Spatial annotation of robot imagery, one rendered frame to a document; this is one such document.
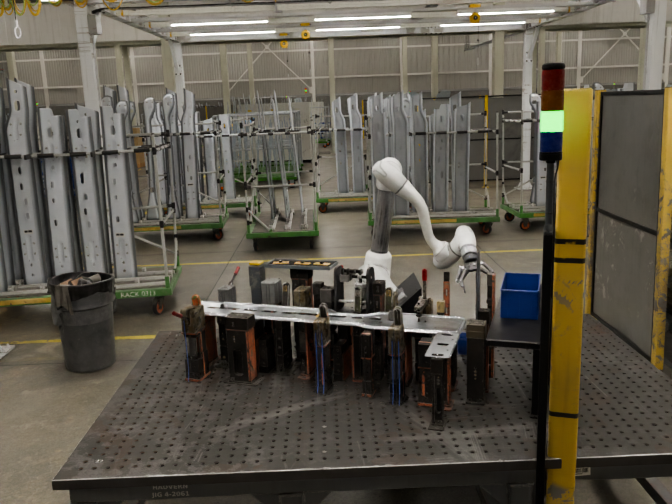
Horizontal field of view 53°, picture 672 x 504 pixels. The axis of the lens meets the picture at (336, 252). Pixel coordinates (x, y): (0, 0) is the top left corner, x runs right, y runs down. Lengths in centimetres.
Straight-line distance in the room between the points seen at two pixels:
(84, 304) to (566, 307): 386
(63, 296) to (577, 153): 405
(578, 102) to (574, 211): 35
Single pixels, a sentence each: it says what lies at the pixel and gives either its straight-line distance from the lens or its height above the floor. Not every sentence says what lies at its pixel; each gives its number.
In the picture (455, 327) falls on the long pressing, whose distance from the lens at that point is 302.
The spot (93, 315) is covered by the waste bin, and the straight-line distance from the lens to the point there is 549.
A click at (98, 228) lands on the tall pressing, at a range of 717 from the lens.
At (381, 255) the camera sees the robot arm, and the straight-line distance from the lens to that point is 390.
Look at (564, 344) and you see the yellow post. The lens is 249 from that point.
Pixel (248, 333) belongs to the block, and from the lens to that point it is 317.
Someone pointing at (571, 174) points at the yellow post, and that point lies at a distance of 235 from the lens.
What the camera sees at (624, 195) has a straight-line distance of 540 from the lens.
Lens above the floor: 199
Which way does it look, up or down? 13 degrees down
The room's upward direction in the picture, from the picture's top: 2 degrees counter-clockwise
